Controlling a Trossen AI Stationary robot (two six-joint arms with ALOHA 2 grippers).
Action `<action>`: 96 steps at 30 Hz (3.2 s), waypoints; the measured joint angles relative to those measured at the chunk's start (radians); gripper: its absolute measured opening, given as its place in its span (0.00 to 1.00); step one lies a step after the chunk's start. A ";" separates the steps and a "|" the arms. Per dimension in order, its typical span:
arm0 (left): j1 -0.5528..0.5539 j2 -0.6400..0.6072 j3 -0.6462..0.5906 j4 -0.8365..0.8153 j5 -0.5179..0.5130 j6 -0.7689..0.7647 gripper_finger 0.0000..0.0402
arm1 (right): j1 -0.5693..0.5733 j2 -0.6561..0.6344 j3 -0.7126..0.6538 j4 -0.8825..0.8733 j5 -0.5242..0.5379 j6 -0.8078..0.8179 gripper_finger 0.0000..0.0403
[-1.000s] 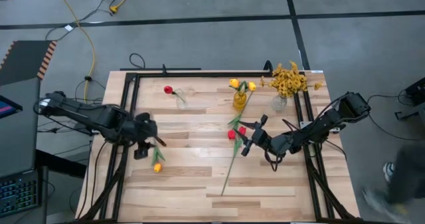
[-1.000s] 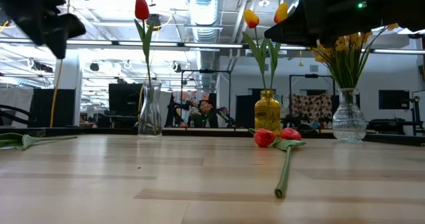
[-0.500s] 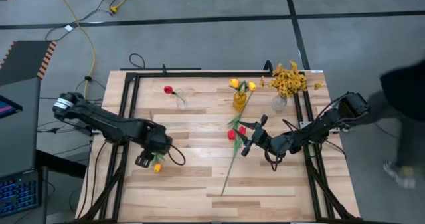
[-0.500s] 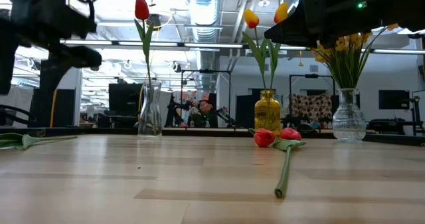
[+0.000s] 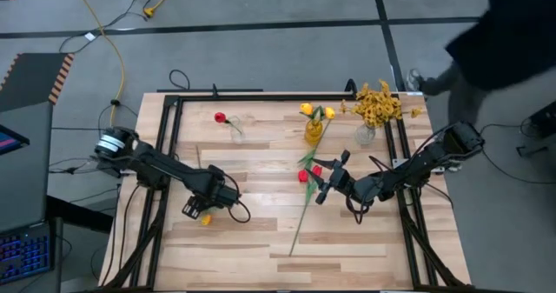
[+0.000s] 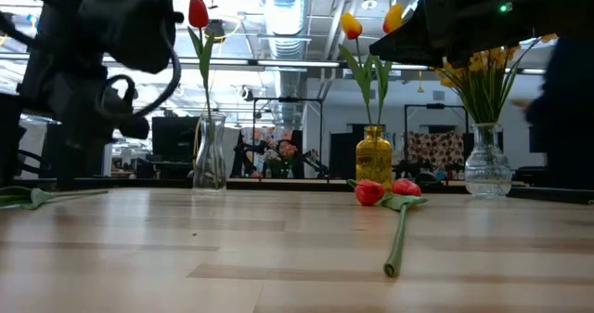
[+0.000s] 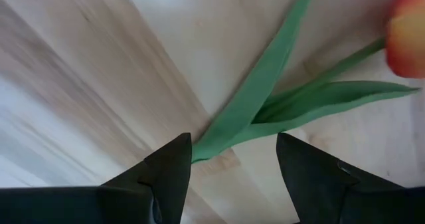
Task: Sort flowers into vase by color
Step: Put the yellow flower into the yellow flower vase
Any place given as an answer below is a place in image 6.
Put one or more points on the person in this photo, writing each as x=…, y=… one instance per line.
x=566, y=118

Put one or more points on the silver ventilation duct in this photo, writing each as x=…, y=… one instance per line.
x=285, y=11

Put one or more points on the floral patterned cloth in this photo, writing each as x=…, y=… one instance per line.
x=434, y=148

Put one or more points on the tall clear glass vase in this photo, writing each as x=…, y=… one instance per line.
x=209, y=164

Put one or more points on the yellow-orange artificial tulip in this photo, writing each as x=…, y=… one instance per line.
x=392, y=20

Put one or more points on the amber yellow glass vase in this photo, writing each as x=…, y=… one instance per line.
x=374, y=160

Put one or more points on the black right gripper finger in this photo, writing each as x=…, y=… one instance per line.
x=404, y=46

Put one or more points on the black ceiling camera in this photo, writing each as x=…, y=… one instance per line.
x=215, y=30

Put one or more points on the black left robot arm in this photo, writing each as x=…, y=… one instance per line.
x=116, y=25

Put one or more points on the black table edge frame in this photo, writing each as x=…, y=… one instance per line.
x=278, y=183

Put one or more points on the orange-red yellow artificial tulip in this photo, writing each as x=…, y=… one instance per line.
x=351, y=25

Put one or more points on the black monitor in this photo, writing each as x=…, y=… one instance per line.
x=174, y=139

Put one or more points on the rig light bar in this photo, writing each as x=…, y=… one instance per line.
x=297, y=63

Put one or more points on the red artificial tulip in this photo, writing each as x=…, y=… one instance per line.
x=198, y=13
x=406, y=187
x=369, y=192

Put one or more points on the textured clear glass vase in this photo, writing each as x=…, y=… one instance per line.
x=488, y=173

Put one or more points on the black background rig frame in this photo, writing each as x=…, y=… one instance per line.
x=287, y=100
x=406, y=118

